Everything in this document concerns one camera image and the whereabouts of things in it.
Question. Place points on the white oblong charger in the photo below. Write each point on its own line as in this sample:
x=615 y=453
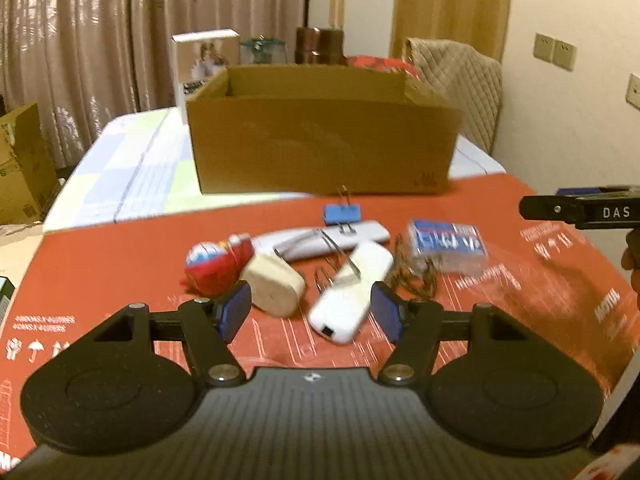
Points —
x=342 y=306

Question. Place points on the wall socket plate right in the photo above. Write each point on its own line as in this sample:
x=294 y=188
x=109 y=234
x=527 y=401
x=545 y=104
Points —
x=564 y=55

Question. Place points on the quilted beige chair cover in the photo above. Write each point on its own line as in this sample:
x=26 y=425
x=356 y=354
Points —
x=468 y=80

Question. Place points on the blue binder clip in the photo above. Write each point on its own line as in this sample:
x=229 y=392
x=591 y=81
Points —
x=344 y=214

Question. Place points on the stacked flat cardboard boxes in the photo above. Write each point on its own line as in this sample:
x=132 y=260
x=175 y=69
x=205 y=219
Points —
x=28 y=182

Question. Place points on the wooden door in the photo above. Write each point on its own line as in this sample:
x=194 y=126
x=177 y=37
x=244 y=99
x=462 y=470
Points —
x=481 y=24

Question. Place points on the red Doraemon figurine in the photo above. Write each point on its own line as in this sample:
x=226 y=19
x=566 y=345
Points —
x=212 y=268

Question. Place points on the cream three-pin plug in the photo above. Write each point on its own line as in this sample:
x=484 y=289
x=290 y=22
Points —
x=276 y=287

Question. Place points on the white product box with photo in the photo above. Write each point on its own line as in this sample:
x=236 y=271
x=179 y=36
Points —
x=198 y=56

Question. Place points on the brown thermos container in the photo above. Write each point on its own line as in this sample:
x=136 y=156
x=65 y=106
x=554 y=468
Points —
x=319 y=46

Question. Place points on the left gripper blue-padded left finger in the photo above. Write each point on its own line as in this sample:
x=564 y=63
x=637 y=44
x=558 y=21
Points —
x=208 y=327

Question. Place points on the clear blue-label floss pick box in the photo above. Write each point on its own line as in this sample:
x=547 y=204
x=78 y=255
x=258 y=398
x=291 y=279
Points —
x=450 y=248

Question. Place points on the metal wire rack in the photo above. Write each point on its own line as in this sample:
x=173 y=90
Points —
x=345 y=270

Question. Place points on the wall socket plate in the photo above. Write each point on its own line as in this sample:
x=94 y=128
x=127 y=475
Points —
x=543 y=47
x=564 y=55

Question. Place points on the wall socket plate left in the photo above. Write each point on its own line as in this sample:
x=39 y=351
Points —
x=543 y=47

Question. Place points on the person's right hand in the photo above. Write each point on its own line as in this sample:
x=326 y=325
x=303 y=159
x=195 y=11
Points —
x=631 y=261

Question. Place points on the leopard pattern hair clip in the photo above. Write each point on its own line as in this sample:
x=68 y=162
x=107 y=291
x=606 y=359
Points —
x=422 y=283

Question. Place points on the brown cardboard box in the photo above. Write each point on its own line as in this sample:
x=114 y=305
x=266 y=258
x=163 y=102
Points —
x=319 y=128

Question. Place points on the beige curtain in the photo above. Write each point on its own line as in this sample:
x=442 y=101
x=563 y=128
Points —
x=85 y=62

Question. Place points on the red Motul cardboard mat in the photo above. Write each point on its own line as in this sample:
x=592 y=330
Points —
x=545 y=274

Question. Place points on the glass jar with teal lid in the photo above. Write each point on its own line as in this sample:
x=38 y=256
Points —
x=263 y=50

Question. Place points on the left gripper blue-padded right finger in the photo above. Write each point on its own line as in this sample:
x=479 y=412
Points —
x=412 y=327

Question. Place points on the long white remote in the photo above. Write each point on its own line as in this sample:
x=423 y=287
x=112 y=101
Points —
x=307 y=243

